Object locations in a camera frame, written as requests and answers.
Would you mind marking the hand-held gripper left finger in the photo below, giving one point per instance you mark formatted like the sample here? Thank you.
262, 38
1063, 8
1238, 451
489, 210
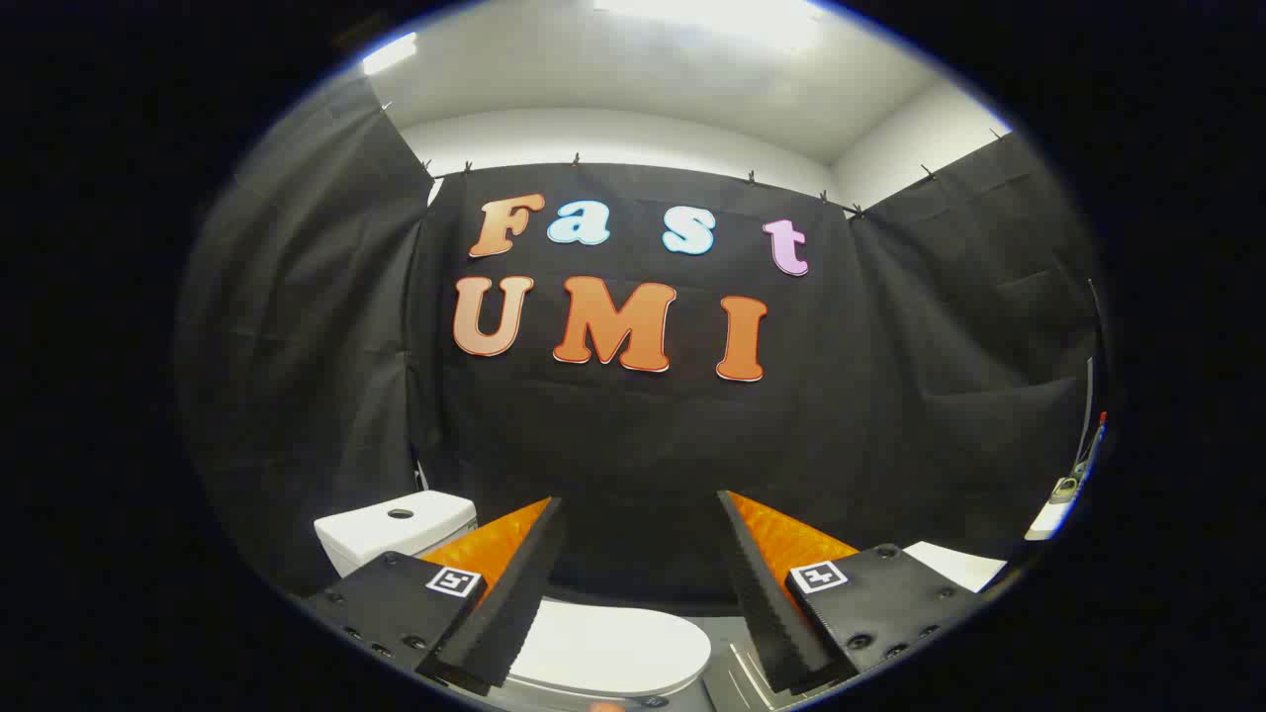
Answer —
514, 593

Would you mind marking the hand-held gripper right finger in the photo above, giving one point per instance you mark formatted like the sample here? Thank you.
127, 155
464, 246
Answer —
767, 603

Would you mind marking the white ceramic toilet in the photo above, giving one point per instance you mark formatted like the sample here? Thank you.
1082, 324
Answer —
396, 529

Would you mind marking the black backdrop cloth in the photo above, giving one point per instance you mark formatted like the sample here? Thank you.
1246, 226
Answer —
633, 445

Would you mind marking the white flat panel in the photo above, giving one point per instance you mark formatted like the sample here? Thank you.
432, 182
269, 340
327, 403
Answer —
954, 566

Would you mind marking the small grey tool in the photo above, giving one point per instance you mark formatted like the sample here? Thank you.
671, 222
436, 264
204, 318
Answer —
1066, 488

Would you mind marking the rectangular ceiling light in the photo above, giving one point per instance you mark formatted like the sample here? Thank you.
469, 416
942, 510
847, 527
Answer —
389, 52

